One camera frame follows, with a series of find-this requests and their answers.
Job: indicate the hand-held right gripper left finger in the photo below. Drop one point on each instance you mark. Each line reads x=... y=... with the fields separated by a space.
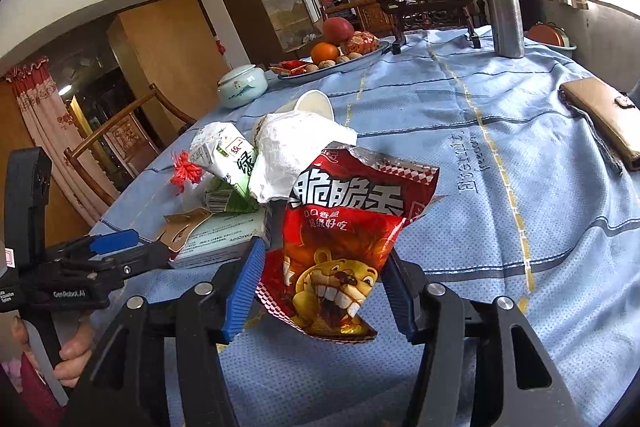
x=244 y=294

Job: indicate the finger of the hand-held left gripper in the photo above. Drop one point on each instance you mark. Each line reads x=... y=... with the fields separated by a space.
x=114 y=242
x=135 y=266

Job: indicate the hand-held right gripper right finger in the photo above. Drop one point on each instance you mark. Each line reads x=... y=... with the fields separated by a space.
x=401 y=302

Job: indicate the white medicine box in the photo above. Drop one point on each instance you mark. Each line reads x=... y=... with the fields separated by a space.
x=220 y=237

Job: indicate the red snack bag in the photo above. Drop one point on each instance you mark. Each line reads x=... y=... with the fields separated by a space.
x=340 y=227

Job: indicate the clear bag with red top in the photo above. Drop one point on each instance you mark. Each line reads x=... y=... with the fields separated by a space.
x=285 y=152

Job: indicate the person's left hand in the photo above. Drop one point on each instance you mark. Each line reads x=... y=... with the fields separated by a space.
x=75 y=352

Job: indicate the brown cardboard piece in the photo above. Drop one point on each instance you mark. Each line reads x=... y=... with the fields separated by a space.
x=182 y=222

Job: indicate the white red patterned curtain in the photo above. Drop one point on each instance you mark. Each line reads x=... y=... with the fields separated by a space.
x=45 y=117

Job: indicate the light blue tablecloth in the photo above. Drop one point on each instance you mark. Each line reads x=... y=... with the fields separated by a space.
x=450 y=207

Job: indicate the curved wooden armchair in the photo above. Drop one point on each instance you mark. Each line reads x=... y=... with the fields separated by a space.
x=110 y=122

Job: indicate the green white drink carton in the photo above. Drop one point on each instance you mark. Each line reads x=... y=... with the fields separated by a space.
x=225 y=152

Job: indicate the white ceramic lidded jar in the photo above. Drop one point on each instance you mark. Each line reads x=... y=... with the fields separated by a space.
x=240 y=89

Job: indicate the light wooden wardrobe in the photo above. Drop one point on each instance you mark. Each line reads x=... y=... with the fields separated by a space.
x=165 y=47

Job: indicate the white paper cup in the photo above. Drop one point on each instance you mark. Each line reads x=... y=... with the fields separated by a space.
x=315 y=104

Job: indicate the red candy packets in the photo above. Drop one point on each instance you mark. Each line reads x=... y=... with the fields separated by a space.
x=290 y=67

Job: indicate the pile of walnuts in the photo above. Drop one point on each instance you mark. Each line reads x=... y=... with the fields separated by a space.
x=327 y=65

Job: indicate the blue fruit plate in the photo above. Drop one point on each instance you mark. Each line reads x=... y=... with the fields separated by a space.
x=370 y=55

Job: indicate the orange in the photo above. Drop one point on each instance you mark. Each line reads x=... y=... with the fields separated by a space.
x=325 y=53

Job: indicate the red netted fruit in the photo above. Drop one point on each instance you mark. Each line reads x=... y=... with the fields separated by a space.
x=362 y=44

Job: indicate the red apple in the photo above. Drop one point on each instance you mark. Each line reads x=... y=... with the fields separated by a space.
x=337 y=32

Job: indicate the carved wooden chair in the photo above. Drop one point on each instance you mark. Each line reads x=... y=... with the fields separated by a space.
x=370 y=14

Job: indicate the steel water bottle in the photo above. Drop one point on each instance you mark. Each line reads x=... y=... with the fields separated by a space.
x=502 y=12

